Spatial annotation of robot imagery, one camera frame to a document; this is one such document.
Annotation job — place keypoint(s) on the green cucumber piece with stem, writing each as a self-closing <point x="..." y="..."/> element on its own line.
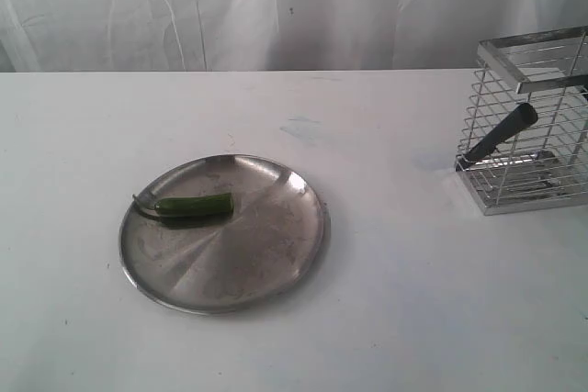
<point x="187" y="207"/>

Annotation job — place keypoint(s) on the black handled serrated knife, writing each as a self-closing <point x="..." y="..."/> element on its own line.
<point x="521" y="118"/>

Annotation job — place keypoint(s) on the round stainless steel plate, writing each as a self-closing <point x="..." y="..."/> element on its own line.
<point x="278" y="228"/>

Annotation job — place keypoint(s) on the white backdrop curtain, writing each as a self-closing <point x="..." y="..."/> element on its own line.
<point x="259" y="35"/>

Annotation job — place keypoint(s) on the chrome wire utensil rack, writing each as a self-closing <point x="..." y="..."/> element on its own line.
<point x="544" y="166"/>

